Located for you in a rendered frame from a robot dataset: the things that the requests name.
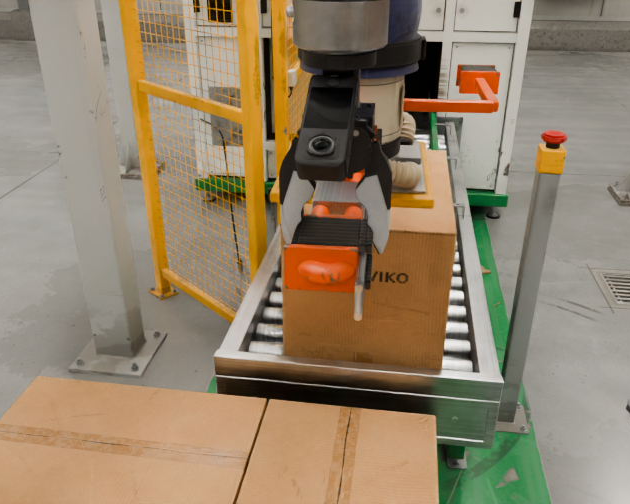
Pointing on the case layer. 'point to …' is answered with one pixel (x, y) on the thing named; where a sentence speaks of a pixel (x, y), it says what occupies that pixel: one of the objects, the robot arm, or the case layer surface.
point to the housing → (336, 196)
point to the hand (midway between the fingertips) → (334, 246)
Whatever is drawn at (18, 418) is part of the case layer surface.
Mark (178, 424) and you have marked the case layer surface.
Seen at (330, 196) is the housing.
